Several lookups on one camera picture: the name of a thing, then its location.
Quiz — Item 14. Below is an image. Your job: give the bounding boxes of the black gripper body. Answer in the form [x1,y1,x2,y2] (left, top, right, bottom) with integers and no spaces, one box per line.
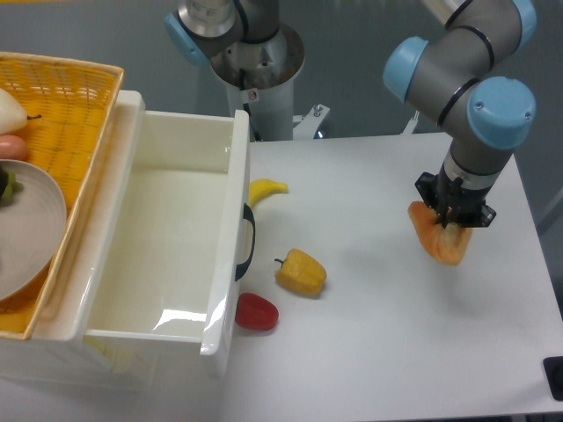
[415,171,496,228]

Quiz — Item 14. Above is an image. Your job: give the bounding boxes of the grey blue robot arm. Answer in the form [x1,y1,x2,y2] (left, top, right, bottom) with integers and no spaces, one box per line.
[383,1,537,228]

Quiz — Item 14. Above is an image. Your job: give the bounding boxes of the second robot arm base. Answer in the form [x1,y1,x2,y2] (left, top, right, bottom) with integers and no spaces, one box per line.
[165,0,281,66]

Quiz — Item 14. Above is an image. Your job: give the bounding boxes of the open white upper drawer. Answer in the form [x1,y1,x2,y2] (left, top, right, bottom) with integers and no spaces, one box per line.
[87,111,252,360]

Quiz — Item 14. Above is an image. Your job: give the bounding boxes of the white drawer cabinet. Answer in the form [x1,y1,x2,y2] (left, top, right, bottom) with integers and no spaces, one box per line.
[0,90,230,392]

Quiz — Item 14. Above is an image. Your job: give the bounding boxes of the yellow bell pepper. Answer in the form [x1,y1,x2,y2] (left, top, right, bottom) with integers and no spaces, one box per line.
[274,249,327,298]

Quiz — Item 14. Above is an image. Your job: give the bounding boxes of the black device at table edge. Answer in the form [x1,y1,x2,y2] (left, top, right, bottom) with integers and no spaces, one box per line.
[543,356,563,402]

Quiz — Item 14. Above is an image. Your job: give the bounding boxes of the yellow banana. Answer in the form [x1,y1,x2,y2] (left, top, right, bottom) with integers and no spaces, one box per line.
[248,178,289,207]

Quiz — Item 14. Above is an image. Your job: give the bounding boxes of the red bell pepper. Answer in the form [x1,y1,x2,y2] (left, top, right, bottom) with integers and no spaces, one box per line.
[235,293,279,331]

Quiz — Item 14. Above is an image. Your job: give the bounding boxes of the yellow woven basket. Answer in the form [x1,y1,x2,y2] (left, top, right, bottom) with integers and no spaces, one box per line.
[1,52,124,341]

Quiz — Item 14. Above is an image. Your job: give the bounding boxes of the grey round plate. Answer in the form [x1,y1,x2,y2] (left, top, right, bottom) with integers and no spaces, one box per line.
[1,160,67,299]

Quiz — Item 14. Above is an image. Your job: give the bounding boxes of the pink sausage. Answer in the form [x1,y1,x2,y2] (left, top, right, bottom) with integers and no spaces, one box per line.
[0,135,29,161]

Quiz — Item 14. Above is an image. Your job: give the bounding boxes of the white pear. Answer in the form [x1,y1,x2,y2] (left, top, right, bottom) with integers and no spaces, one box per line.
[0,89,41,135]

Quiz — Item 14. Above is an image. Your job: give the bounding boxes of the dark drawer handle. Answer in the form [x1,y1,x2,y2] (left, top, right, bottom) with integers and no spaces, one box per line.
[235,203,256,281]

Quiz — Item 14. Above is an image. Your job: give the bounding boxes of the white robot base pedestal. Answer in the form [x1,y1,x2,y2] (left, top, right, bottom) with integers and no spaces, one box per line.
[211,24,330,142]

